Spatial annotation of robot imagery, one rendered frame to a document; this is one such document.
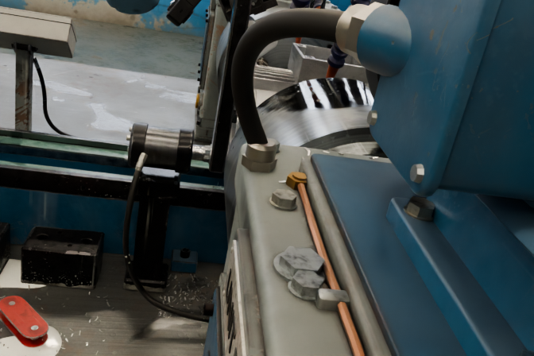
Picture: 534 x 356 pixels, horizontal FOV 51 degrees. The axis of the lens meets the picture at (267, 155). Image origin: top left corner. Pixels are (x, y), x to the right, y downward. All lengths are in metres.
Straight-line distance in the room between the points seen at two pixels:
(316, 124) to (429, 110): 0.34
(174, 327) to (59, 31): 0.59
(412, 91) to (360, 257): 0.11
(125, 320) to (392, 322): 0.58
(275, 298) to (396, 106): 0.10
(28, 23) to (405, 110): 0.97
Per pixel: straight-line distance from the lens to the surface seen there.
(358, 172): 0.37
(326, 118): 0.52
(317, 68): 0.81
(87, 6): 6.54
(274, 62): 1.07
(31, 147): 0.97
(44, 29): 1.11
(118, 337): 0.77
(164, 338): 0.77
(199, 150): 0.74
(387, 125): 0.21
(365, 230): 0.30
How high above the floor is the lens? 1.31
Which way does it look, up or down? 22 degrees down
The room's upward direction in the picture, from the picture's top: 11 degrees clockwise
